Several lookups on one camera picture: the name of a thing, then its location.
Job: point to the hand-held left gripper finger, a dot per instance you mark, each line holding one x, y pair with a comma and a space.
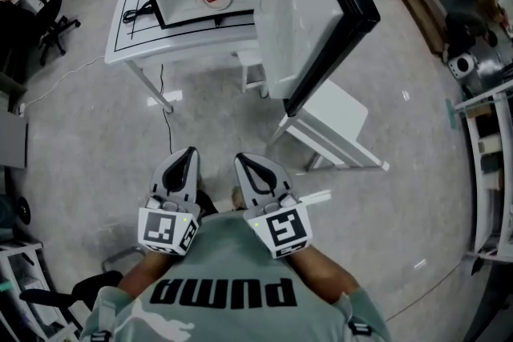
158, 184
194, 180

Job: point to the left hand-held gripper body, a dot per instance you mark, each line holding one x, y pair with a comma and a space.
160, 228

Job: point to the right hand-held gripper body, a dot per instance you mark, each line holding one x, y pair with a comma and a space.
286, 230

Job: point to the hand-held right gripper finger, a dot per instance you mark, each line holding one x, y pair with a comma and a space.
282, 184
245, 192

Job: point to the black mini fridge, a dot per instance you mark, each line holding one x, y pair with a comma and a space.
304, 12

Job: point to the person's right forearm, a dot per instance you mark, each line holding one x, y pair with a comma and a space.
320, 276

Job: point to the person's left forearm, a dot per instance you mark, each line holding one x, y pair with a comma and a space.
144, 272

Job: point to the person's tan shoe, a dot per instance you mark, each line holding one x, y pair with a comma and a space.
237, 198

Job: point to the person's green t-shirt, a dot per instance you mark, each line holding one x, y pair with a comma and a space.
228, 252

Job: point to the white low table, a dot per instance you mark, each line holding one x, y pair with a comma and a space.
336, 112

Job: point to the black office chair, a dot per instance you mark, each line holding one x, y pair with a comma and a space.
52, 12
80, 288

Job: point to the white stool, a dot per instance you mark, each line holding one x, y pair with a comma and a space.
252, 64

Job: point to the black round disc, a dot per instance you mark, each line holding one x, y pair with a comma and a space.
24, 210

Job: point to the white table with black lines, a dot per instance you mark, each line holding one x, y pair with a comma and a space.
180, 42

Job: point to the grey cabinet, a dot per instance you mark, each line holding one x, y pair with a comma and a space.
14, 140

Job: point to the white power plug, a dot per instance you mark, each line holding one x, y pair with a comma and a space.
21, 109

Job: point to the white shelving unit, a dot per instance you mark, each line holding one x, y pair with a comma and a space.
489, 172

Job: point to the white round appliance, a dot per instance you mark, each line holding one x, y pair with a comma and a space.
463, 66

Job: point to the wooden step platform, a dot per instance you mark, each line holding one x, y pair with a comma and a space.
417, 4

